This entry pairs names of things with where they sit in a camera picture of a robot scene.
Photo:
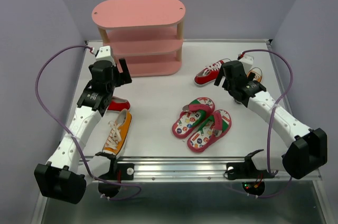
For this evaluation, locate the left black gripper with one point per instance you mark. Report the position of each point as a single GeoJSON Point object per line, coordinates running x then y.
{"type": "Point", "coordinates": [125, 78]}

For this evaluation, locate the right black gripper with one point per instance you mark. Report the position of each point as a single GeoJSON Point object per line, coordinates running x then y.
{"type": "Point", "coordinates": [219, 76]}

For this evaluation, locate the red sneaker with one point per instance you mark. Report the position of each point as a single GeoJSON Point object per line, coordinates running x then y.
{"type": "Point", "coordinates": [209, 73]}
{"type": "Point", "coordinates": [118, 104]}

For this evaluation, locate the pink sandal one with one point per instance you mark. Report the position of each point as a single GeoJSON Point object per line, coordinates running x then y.
{"type": "Point", "coordinates": [192, 115]}
{"type": "Point", "coordinates": [210, 131]}

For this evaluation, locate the orange sneaker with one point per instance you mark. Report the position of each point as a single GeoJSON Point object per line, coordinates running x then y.
{"type": "Point", "coordinates": [255, 74]}
{"type": "Point", "coordinates": [117, 138]}

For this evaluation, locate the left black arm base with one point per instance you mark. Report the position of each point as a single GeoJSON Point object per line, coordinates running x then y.
{"type": "Point", "coordinates": [106, 167]}

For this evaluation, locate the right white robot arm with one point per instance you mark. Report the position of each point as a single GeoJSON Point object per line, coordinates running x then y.
{"type": "Point", "coordinates": [306, 147]}

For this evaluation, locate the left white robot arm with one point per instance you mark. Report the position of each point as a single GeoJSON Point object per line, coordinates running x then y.
{"type": "Point", "coordinates": [66, 174]}

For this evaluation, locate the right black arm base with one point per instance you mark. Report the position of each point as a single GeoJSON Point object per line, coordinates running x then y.
{"type": "Point", "coordinates": [254, 179]}

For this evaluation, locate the pink three-tier shoe shelf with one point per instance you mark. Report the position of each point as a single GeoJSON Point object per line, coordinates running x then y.
{"type": "Point", "coordinates": [148, 34]}

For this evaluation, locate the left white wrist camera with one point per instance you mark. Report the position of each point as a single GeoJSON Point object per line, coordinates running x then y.
{"type": "Point", "coordinates": [104, 53]}

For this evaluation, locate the aluminium mounting rail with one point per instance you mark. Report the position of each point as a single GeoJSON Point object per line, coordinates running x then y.
{"type": "Point", "coordinates": [182, 169]}

